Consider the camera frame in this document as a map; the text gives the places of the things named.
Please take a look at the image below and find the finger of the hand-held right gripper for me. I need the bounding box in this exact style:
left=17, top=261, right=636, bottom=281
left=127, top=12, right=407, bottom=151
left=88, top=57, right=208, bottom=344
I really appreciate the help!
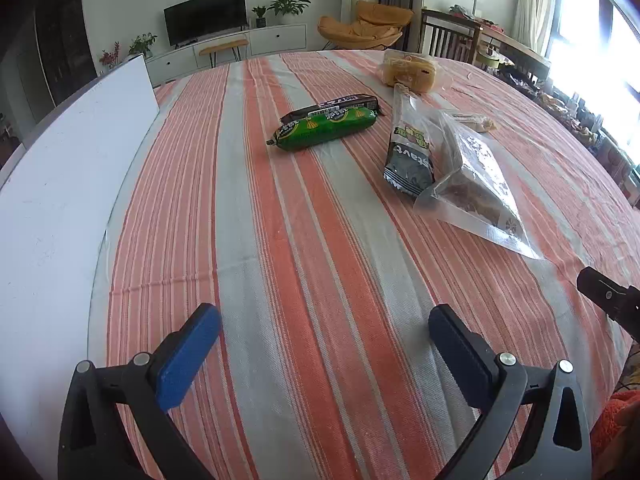
left=576, top=266, right=640, bottom=332

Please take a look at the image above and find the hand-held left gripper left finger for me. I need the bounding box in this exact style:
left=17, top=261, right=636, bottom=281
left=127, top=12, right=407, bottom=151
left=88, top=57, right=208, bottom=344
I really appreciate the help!
left=57, top=303, right=223, bottom=480

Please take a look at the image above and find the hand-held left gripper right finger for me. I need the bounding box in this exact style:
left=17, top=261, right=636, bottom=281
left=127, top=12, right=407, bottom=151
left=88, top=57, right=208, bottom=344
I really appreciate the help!
left=428, top=303, right=594, bottom=480

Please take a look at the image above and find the clear bag of brown biscuits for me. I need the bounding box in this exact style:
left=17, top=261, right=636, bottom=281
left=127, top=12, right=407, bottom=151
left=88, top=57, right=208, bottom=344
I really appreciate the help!
left=413, top=110, right=544, bottom=261

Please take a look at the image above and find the black snack packet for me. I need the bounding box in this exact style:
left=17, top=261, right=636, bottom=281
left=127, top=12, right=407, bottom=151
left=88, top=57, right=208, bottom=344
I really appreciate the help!
left=382, top=144, right=435, bottom=199

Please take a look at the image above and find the white cardboard box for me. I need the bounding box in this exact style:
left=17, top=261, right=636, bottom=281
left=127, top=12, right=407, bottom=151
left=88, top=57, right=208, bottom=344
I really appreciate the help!
left=0, top=54, right=161, bottom=461

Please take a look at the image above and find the yellow-green snack packet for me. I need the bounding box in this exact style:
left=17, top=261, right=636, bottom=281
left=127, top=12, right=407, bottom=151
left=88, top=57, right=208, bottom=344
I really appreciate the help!
left=392, top=83, right=432, bottom=149

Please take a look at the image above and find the green biscuit pack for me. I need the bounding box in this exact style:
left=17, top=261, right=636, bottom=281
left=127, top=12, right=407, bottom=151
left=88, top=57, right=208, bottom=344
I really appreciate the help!
left=267, top=106, right=379, bottom=154

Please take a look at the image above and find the dark brown biscuit pack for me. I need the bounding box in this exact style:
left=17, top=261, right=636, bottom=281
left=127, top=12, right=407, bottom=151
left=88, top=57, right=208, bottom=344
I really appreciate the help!
left=278, top=92, right=377, bottom=124

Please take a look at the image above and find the bagged toast bread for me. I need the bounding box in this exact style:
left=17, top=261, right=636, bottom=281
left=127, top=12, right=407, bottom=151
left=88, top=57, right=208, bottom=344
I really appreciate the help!
left=382, top=49, right=439, bottom=94

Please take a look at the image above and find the wicker basket of snacks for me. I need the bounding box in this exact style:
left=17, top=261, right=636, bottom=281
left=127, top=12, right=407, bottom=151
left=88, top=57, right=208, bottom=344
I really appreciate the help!
left=534, top=89, right=602, bottom=147

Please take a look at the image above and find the orange fleece clothing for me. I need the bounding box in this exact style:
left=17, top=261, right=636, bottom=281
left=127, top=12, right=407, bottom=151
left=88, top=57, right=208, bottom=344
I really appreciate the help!
left=589, top=389, right=640, bottom=480

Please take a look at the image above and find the orange striped tablecloth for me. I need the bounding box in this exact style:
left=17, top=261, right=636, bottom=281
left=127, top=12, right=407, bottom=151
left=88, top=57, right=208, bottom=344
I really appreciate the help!
left=87, top=50, right=640, bottom=480

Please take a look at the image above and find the dark-framed window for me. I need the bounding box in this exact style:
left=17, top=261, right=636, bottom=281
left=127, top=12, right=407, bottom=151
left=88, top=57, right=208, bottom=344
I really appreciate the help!
left=544, top=0, right=640, bottom=116

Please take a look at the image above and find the wooden side table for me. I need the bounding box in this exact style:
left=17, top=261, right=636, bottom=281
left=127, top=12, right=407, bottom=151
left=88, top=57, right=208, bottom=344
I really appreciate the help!
left=481, top=24, right=552, bottom=82

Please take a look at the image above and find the white curtain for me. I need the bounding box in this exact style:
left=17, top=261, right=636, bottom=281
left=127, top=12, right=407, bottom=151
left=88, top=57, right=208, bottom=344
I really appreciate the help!
left=514, top=0, right=557, bottom=42

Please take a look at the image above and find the wooden slatted chair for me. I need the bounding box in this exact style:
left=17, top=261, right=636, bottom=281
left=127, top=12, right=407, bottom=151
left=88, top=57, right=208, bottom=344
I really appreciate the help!
left=418, top=8, right=482, bottom=64

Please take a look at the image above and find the red flower arrangement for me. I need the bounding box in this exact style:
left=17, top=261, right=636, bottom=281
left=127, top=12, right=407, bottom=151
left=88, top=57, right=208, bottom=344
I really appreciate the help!
left=98, top=42, right=121, bottom=69

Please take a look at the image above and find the wooden-top stool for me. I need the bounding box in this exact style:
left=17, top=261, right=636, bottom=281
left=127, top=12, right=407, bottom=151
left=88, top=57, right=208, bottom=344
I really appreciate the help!
left=198, top=38, right=250, bottom=69

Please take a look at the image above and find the leafy green plant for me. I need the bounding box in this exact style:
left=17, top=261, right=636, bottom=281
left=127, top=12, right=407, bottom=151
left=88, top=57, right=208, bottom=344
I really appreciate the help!
left=128, top=33, right=158, bottom=57

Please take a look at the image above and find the dark display cabinet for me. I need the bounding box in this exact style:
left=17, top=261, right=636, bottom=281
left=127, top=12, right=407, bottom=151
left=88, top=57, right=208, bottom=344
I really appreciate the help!
left=34, top=0, right=99, bottom=113

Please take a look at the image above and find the white TV cabinet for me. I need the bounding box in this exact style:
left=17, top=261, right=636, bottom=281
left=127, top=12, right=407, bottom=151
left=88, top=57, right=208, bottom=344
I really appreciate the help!
left=144, top=23, right=307, bottom=87

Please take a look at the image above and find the black television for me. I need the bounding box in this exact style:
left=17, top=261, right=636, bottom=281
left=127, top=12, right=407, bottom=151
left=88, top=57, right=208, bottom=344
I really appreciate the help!
left=163, top=0, right=247, bottom=47

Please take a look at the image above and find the yellow rocking chair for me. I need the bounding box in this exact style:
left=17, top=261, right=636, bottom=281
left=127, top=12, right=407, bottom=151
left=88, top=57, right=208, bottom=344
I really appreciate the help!
left=317, top=0, right=415, bottom=52

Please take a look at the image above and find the large potted plant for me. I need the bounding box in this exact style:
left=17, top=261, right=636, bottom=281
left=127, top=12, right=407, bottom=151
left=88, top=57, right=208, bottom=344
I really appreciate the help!
left=265, top=0, right=311, bottom=25

